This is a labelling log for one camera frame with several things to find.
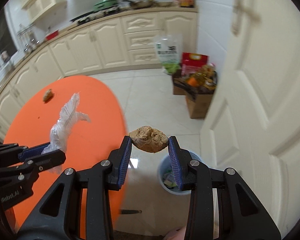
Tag clear bubble wrap piece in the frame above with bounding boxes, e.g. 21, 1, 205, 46
41, 92, 92, 176

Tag brown paper ball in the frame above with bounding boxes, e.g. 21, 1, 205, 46
42, 89, 54, 103
129, 126, 168, 153

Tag blue trash bin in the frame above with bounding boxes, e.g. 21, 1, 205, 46
156, 151, 203, 196

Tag lower kitchen cabinets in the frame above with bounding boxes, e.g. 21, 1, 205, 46
0, 7, 198, 138

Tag kitchen cabinets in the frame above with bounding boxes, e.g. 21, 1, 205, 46
21, 0, 68, 23
0, 7, 198, 138

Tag upper kitchen cabinets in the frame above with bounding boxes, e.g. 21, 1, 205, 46
21, 0, 68, 23

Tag white door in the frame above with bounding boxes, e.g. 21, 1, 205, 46
200, 0, 300, 236

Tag window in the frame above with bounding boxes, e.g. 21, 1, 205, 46
0, 9, 17, 69

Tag hanging utensil rack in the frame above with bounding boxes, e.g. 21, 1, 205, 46
17, 24, 40, 56

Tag red basin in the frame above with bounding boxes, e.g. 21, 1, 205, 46
45, 30, 59, 41

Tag cardboard box with groceries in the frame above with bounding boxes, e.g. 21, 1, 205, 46
172, 64, 218, 119

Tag green electric pot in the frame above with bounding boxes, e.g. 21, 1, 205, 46
93, 0, 119, 11

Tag gas stove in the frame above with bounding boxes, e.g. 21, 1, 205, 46
70, 6, 121, 25

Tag rice bag white green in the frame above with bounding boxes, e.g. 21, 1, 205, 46
153, 34, 183, 75

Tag wok pan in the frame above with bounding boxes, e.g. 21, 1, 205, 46
122, 0, 155, 10

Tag door handle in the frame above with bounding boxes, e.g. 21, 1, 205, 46
231, 0, 261, 36

